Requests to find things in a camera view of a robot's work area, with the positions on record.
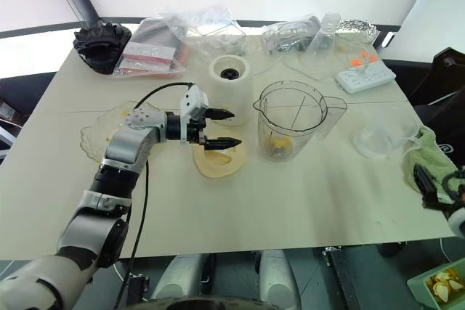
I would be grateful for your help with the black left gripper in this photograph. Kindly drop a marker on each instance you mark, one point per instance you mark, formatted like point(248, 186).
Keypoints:
point(198, 132)

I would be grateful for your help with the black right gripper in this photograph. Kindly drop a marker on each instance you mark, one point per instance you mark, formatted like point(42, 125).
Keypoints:
point(437, 202)

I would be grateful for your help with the green towel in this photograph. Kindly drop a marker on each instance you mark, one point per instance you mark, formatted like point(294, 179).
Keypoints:
point(430, 155)

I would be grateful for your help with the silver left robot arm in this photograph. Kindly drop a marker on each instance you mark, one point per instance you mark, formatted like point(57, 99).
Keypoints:
point(120, 150)

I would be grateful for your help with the cream blender jar lid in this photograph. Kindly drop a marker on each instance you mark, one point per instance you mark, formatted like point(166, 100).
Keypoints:
point(218, 163)

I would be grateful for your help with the cream blender base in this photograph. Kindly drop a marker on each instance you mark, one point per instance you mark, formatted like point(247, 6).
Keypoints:
point(230, 88)

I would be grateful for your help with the clear blender jar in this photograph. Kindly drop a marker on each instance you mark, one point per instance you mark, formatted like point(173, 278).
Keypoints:
point(287, 121)

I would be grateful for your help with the clear plastic measuring cap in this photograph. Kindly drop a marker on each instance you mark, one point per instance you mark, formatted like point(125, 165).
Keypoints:
point(385, 137)

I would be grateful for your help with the black chair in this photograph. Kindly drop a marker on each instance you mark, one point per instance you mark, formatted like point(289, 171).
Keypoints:
point(441, 85)

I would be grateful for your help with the empty clear plastic bag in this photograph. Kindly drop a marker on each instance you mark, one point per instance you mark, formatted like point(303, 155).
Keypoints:
point(209, 27)

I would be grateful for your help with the bag with red-white packs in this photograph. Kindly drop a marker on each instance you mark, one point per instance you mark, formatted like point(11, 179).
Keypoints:
point(152, 50)

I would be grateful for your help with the green bin with peels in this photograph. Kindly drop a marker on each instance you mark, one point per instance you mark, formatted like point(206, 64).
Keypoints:
point(437, 284)

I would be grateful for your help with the clear glass plate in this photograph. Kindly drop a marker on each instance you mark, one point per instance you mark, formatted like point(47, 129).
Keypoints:
point(105, 135)

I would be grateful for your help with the white power strip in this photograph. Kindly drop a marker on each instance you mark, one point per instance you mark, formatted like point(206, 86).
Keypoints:
point(365, 78)

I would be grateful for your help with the tall clear plastic cup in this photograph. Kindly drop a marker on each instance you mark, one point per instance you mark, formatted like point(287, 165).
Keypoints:
point(326, 32)

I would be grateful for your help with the crumpled black plastic bag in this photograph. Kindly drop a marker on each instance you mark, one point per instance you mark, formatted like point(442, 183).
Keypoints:
point(101, 46)

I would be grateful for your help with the white rounded robot leg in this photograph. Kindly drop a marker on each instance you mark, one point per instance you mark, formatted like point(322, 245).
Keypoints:
point(278, 279)
point(181, 277)

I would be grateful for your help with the crumpled foil tray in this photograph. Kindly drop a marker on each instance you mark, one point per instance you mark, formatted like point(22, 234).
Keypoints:
point(357, 28)

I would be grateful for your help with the dark rounded robot waist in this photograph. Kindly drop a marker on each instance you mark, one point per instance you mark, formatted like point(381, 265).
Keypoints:
point(203, 304)

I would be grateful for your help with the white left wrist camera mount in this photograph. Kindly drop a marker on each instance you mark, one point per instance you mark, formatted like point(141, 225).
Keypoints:
point(193, 101)

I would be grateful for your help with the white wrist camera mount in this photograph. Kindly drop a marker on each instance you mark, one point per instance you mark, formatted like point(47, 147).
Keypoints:
point(193, 101)
point(458, 223)

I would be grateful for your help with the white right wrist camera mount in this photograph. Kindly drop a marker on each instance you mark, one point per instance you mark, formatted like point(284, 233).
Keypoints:
point(458, 223)

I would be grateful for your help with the black table frame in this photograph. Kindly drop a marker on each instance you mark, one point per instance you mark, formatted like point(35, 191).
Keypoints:
point(343, 279)

